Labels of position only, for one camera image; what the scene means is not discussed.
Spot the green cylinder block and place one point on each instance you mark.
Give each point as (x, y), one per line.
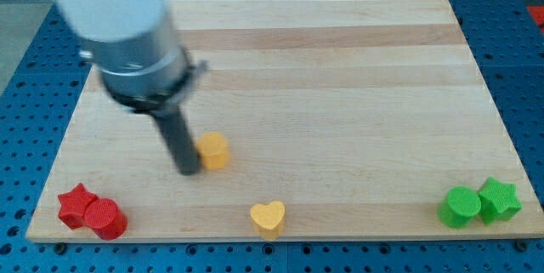
(459, 207)

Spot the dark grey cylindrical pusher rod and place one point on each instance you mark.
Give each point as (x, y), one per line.
(176, 135)

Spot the red star block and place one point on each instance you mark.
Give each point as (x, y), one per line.
(74, 204)

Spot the red cylinder block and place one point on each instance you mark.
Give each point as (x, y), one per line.
(106, 219)

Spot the yellow heart block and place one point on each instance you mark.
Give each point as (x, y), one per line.
(268, 220)

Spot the green star block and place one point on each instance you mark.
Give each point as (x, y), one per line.
(499, 201)

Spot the light wooden board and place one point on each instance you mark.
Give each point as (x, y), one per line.
(359, 115)

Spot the yellow hexagon block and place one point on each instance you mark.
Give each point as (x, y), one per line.
(214, 150)

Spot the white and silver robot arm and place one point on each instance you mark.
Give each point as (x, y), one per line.
(142, 64)

